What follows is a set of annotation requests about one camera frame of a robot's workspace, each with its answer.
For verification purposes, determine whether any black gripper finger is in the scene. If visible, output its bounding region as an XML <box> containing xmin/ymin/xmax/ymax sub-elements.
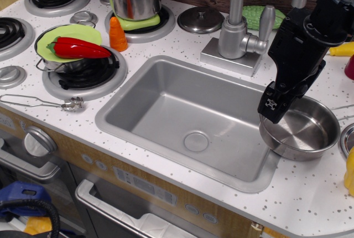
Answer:
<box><xmin>288</xmin><ymin>80</ymin><xmax>309</xmax><ymax>102</ymax></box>
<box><xmin>258</xmin><ymin>82</ymin><xmax>288</xmax><ymax>123</ymax></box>

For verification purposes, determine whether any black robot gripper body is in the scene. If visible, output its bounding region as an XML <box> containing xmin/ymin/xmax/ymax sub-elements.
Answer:
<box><xmin>268</xmin><ymin>8</ymin><xmax>325</xmax><ymax>98</ymax></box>

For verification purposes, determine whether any stainless steel frying pan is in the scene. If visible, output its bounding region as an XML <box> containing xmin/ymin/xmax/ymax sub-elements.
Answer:
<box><xmin>259</xmin><ymin>96</ymin><xmax>353</xmax><ymax>161</ymax></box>

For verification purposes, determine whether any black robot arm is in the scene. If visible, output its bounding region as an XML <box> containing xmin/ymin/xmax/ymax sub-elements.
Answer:
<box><xmin>258</xmin><ymin>0</ymin><xmax>353</xmax><ymax>123</ymax></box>

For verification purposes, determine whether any grey toy sink basin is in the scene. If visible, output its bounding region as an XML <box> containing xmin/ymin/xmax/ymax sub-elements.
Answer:
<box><xmin>95</xmin><ymin>56</ymin><xmax>279</xmax><ymax>193</ymax></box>

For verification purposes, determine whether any red toy cup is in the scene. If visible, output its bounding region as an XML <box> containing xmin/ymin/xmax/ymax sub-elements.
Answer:
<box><xmin>344</xmin><ymin>56</ymin><xmax>354</xmax><ymax>80</ymax></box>

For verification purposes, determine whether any green toy bitter gourd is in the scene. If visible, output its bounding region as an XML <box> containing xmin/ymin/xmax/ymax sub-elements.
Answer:
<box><xmin>243</xmin><ymin>6</ymin><xmax>286</xmax><ymax>30</ymax></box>

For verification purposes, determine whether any silver toy faucet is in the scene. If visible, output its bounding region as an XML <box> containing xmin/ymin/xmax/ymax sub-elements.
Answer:
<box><xmin>200</xmin><ymin>0</ymin><xmax>313</xmax><ymax>77</ymax></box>

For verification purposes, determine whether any silver round lid right edge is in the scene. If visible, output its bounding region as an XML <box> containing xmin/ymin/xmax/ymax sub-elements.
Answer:
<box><xmin>339</xmin><ymin>123</ymin><xmax>354</xmax><ymax>159</ymax></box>

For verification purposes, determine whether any yellow toy at right edge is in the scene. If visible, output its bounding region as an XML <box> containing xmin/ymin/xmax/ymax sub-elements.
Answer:
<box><xmin>343</xmin><ymin>147</ymin><xmax>354</xmax><ymax>196</ymax></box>

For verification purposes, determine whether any steel pot lid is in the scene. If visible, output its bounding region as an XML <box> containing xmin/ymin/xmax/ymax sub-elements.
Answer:
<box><xmin>177</xmin><ymin>7</ymin><xmax>225</xmax><ymax>34</ymax></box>

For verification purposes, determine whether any green toy sponge under pot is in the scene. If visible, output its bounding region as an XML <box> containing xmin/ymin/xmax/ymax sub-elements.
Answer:
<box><xmin>107</xmin><ymin>11</ymin><xmax>161</xmax><ymax>31</ymax></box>

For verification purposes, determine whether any orange toy carrot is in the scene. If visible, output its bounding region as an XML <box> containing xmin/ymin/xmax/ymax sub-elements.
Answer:
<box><xmin>108</xmin><ymin>17</ymin><xmax>128</xmax><ymax>52</ymax></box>

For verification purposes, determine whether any front right stove burner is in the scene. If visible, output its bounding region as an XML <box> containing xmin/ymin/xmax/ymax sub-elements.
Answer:
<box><xmin>42</xmin><ymin>47</ymin><xmax>128</xmax><ymax>101</ymax></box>

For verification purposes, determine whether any light green toy plate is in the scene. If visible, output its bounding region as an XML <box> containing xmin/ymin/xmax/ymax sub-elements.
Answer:
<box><xmin>35</xmin><ymin>24</ymin><xmax>102</xmax><ymax>63</ymax></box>

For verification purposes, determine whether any red toy chili pepper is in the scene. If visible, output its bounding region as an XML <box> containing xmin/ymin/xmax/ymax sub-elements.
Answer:
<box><xmin>46</xmin><ymin>37</ymin><xmax>111</xmax><ymax>59</ymax></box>

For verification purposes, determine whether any silver oven knob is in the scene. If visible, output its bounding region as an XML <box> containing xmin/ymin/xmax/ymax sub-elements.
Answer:
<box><xmin>23</xmin><ymin>126</ymin><xmax>58</xmax><ymax>157</ymax></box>

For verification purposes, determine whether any silver stove top knob left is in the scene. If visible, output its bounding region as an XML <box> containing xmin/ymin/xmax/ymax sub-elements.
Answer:
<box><xmin>1</xmin><ymin>66</ymin><xmax>27</xmax><ymax>89</ymax></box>

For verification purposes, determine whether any front left stove burner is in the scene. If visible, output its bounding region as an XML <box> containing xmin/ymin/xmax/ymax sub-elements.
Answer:
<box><xmin>1</xmin><ymin>17</ymin><xmax>35</xmax><ymax>61</ymax></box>

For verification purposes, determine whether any yellow toy knife handle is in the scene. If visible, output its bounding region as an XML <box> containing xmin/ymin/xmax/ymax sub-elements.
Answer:
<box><xmin>329</xmin><ymin>42</ymin><xmax>354</xmax><ymax>56</ymax></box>

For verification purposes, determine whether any silver oven door handle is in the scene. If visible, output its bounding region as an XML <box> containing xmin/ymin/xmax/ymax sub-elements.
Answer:
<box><xmin>1</xmin><ymin>138</ymin><xmax>61</xmax><ymax>181</ymax></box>

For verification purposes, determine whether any blue device with black cable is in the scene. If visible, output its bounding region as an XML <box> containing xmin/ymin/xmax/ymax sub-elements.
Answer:
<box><xmin>1</xmin><ymin>181</ymin><xmax>60</xmax><ymax>237</ymax></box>

